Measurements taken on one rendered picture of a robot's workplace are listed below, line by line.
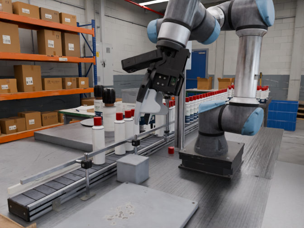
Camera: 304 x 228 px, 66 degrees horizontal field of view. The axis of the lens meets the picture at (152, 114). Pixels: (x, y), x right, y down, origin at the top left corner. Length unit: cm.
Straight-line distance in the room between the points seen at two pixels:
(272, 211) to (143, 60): 63
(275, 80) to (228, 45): 199
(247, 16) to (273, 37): 785
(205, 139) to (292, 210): 40
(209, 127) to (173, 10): 58
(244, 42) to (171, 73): 50
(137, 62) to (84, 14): 653
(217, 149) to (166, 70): 60
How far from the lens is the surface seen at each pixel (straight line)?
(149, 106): 55
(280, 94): 878
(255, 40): 101
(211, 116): 103
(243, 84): 99
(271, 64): 879
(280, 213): 91
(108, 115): 145
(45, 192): 89
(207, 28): 68
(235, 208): 88
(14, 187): 89
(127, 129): 117
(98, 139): 102
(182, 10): 60
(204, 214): 82
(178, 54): 58
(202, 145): 107
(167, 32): 59
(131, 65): 61
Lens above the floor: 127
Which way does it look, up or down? 10 degrees down
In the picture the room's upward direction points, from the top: straight up
